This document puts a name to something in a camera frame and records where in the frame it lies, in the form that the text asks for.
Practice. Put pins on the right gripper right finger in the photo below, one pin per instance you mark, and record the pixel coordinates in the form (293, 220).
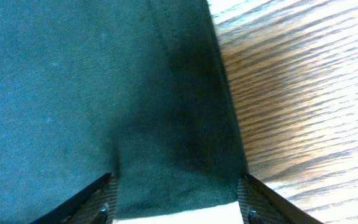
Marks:
(261, 205)

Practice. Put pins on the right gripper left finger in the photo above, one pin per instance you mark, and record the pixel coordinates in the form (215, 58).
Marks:
(95, 204)

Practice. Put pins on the black t-shirt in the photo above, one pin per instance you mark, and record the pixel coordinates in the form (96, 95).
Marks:
(132, 88)

